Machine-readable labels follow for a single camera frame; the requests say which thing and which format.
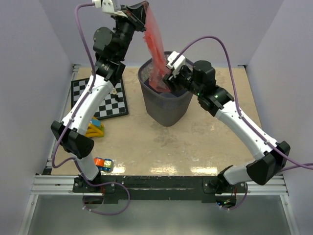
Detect purple cable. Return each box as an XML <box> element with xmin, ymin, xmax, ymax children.
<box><xmin>51</xmin><ymin>2</ymin><xmax>131</xmax><ymax>216</ymax></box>
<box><xmin>171</xmin><ymin>35</ymin><xmax>313</xmax><ymax>211</ymax></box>

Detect red plastic trash bag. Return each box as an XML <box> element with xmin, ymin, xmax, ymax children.
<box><xmin>143</xmin><ymin>2</ymin><xmax>170</xmax><ymax>93</ymax></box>

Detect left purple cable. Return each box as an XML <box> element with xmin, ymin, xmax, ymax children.
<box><xmin>51</xmin><ymin>2</ymin><xmax>131</xmax><ymax>216</ymax></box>

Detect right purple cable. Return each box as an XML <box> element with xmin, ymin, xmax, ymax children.
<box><xmin>171</xmin><ymin>35</ymin><xmax>313</xmax><ymax>211</ymax></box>

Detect orange tape roll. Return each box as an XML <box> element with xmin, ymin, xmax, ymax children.
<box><xmin>93</xmin><ymin>158</ymin><xmax>105</xmax><ymax>170</ymax></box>

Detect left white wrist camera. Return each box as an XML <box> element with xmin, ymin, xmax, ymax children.
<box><xmin>92</xmin><ymin>0</ymin><xmax>121</xmax><ymax>15</ymax></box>

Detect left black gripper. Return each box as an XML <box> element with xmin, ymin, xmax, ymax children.
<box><xmin>114</xmin><ymin>1</ymin><xmax>149</xmax><ymax>61</ymax></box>

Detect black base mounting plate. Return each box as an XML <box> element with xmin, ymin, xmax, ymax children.
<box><xmin>72</xmin><ymin>175</ymin><xmax>246</xmax><ymax>204</ymax></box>

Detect black white chessboard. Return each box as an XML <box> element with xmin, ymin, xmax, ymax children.
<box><xmin>70</xmin><ymin>78</ymin><xmax>129</xmax><ymax>120</ymax></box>

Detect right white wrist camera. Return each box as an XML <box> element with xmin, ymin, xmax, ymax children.
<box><xmin>166</xmin><ymin>51</ymin><xmax>186</xmax><ymax>77</ymax></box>

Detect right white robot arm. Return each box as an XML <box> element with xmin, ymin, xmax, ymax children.
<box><xmin>163</xmin><ymin>60</ymin><xmax>291</xmax><ymax>194</ymax></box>

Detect grey mesh trash bin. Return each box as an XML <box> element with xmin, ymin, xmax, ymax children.
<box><xmin>137</xmin><ymin>59</ymin><xmax>193</xmax><ymax>127</ymax></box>

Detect yellow blue toy blocks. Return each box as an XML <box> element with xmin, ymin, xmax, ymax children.
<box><xmin>85</xmin><ymin>117</ymin><xmax>105</xmax><ymax>138</ymax></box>

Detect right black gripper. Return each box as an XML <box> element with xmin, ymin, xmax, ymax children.
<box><xmin>163</xmin><ymin>65</ymin><xmax>203</xmax><ymax>96</ymax></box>

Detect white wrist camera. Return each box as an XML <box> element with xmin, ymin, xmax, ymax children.
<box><xmin>166</xmin><ymin>51</ymin><xmax>186</xmax><ymax>77</ymax></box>
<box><xmin>92</xmin><ymin>0</ymin><xmax>121</xmax><ymax>15</ymax></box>

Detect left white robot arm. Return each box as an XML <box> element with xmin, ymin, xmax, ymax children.
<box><xmin>51</xmin><ymin>0</ymin><xmax>149</xmax><ymax>192</ymax></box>

